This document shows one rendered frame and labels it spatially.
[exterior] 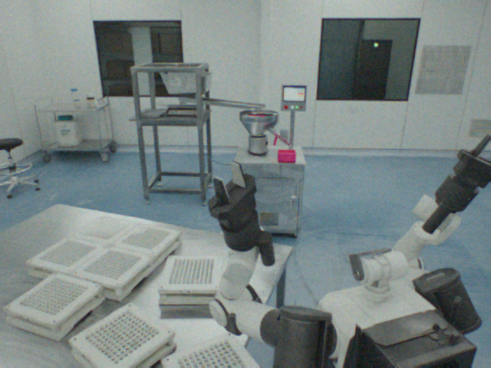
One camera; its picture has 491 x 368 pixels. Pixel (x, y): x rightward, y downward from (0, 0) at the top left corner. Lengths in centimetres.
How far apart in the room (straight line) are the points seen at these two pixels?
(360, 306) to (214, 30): 541
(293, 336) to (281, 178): 262
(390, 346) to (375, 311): 11
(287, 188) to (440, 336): 264
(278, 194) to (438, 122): 379
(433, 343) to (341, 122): 549
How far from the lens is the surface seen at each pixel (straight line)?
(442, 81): 657
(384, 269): 97
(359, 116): 633
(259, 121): 344
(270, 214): 357
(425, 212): 121
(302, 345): 91
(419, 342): 95
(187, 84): 413
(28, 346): 160
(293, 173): 343
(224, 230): 84
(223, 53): 608
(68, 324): 159
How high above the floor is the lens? 183
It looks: 22 degrees down
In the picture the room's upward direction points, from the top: straight up
